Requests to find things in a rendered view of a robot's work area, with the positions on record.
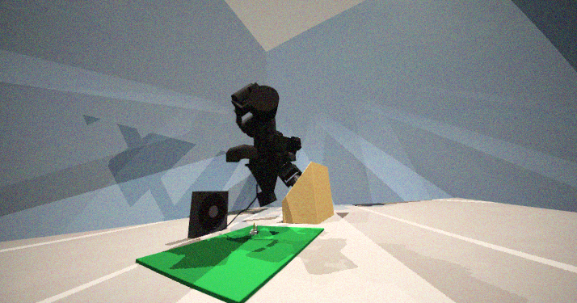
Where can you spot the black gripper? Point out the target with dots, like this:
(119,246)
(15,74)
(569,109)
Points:
(262,167)

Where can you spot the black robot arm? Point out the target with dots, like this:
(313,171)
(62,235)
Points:
(262,102)

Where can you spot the green circuit board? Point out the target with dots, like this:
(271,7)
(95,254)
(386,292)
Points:
(233,267)

